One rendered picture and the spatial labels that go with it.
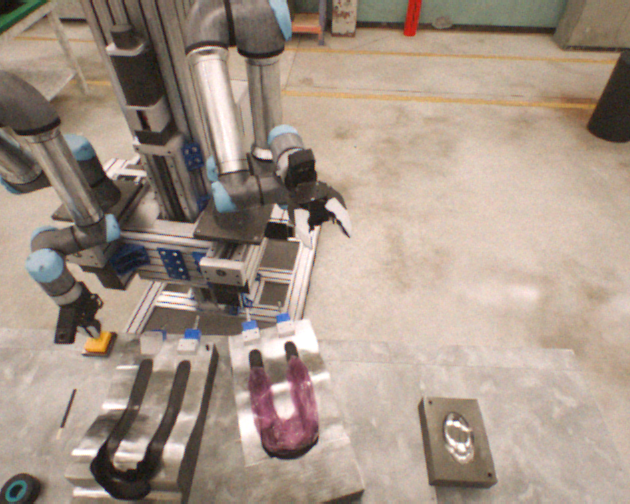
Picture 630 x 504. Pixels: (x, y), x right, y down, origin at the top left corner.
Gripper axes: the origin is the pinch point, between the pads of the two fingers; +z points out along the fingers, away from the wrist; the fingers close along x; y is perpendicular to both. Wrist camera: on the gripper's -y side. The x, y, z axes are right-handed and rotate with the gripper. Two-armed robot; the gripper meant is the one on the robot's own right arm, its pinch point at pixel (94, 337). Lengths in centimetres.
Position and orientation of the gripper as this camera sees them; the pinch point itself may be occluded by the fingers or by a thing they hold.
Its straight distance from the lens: 141.6
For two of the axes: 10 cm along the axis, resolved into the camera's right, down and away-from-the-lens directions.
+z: 0.0, 6.7, 7.5
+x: -10.0, -0.3, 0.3
